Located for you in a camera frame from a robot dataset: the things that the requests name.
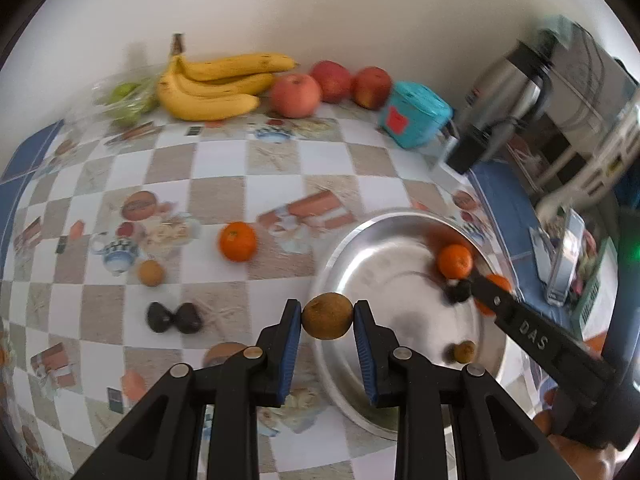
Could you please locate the orange mandarin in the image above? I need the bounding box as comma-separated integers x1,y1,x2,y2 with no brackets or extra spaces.
475,273,513,317
218,222,258,263
436,244,474,280

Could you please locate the brown round fruit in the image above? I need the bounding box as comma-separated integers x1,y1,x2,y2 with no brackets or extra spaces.
301,292,354,341
138,259,166,287
452,340,477,365

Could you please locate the black power adapter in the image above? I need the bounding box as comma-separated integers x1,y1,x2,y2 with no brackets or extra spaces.
445,125,501,175

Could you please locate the person's right hand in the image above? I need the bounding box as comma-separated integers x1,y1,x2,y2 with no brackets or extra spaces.
532,407,623,480

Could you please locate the white plastic frame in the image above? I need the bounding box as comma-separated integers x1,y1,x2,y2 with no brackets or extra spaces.
535,105,640,221

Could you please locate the steel thermos jug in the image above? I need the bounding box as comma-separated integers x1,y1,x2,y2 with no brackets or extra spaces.
457,40,556,161

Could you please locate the small teal box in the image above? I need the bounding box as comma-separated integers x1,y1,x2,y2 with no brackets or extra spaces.
377,81,454,150

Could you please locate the shiny clear packet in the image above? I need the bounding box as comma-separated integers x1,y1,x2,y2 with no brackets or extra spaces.
530,207,586,308

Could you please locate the yellow banana bunch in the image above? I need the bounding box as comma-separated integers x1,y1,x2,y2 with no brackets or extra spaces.
156,33,301,122

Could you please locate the dark avocado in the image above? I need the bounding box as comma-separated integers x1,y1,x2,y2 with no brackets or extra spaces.
172,302,204,334

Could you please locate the clear bag of green fruit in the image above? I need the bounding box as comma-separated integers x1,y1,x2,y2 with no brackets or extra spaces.
92,72,166,128

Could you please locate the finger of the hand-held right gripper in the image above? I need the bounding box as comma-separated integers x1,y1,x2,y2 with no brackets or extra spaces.
472,277,616,403

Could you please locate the round metal plate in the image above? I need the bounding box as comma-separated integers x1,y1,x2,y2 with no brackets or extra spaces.
306,211,516,438

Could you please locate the large pale red apple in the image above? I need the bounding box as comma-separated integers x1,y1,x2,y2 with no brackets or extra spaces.
271,73,322,119

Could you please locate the grey box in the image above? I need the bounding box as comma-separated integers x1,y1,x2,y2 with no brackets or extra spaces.
537,15,640,161

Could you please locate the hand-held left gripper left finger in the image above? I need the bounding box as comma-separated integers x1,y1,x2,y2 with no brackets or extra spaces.
72,299,303,480

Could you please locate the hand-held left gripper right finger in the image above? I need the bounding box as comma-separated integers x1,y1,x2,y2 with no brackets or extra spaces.
352,300,581,480

